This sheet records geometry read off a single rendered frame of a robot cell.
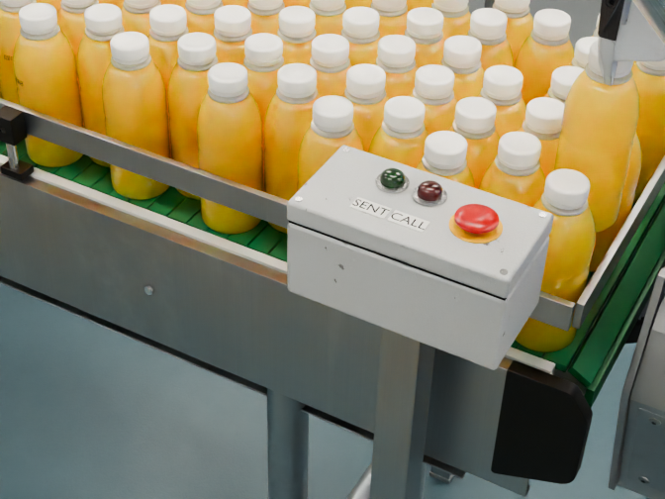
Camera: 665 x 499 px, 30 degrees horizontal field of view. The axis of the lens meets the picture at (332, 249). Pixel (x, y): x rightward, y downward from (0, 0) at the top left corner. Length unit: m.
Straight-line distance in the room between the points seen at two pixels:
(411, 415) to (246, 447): 1.16
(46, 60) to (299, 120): 0.29
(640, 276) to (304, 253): 0.42
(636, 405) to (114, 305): 0.59
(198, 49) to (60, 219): 0.27
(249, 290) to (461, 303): 0.35
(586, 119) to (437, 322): 0.23
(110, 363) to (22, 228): 1.03
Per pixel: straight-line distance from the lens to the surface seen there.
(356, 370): 1.29
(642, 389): 1.27
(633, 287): 1.31
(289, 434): 1.43
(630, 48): 1.08
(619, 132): 1.13
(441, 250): 0.99
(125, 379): 2.44
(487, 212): 1.01
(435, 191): 1.03
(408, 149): 1.19
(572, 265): 1.14
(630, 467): 1.43
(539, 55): 1.36
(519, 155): 1.14
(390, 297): 1.03
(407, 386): 1.14
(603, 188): 1.16
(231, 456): 2.29
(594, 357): 1.22
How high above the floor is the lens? 1.72
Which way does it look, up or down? 39 degrees down
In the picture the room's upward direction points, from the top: 2 degrees clockwise
